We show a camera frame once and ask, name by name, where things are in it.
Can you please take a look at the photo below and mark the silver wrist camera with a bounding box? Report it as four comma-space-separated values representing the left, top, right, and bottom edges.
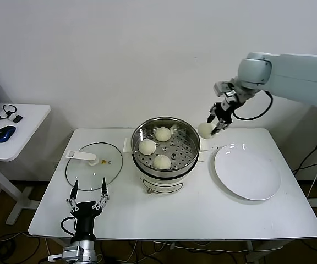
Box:
48, 246, 78, 262
212, 80, 236, 97

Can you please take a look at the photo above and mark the white round plate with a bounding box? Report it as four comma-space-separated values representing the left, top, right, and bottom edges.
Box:
213, 142, 282, 201

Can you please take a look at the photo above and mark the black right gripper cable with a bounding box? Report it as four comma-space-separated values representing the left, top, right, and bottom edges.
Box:
232, 90, 274, 121

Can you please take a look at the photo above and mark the stainless steel steamer basket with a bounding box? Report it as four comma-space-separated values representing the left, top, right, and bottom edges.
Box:
130, 117, 201, 178

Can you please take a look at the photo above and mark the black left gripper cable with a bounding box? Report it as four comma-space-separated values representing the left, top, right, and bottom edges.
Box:
60, 216, 78, 238

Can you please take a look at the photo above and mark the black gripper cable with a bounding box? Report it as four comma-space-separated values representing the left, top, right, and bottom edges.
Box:
60, 216, 78, 238
232, 90, 274, 121

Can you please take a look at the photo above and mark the white side table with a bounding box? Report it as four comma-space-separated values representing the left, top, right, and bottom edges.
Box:
0, 103, 52, 227

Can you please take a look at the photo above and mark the white table leg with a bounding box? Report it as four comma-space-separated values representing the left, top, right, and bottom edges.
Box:
245, 239, 268, 264

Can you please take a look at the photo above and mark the white steamed baozi bun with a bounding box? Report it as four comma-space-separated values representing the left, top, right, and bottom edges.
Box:
152, 154, 172, 171
154, 126, 172, 142
138, 139, 157, 156
198, 123, 214, 140

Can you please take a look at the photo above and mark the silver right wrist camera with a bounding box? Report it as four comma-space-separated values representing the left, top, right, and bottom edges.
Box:
212, 80, 236, 97

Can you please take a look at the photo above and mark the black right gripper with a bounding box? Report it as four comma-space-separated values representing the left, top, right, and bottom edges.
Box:
206, 95, 241, 136

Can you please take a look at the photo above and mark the blue black computer mouse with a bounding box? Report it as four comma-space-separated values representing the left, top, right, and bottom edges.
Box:
0, 125, 17, 144

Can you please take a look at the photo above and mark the black cable with white plug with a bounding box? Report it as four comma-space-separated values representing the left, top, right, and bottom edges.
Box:
0, 104, 18, 122

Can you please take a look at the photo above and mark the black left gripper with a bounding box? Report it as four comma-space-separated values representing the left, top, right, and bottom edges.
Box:
65, 178, 111, 243

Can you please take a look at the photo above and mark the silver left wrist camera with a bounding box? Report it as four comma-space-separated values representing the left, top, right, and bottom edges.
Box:
48, 246, 78, 262

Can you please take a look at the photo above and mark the glass lid with white handle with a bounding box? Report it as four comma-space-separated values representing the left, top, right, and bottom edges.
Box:
64, 142, 123, 192

